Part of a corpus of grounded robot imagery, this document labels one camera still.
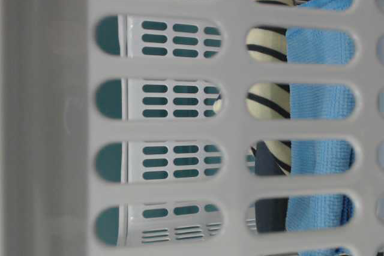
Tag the grey plastic shopping basket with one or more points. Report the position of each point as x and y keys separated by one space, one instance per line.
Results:
x=55 y=54

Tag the dark navy cloth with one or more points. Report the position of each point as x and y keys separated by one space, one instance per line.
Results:
x=268 y=160

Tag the blue microfibre cloth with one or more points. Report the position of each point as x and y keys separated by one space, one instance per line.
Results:
x=327 y=102

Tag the cream navy striped cloth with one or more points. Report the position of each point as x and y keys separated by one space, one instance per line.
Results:
x=270 y=101

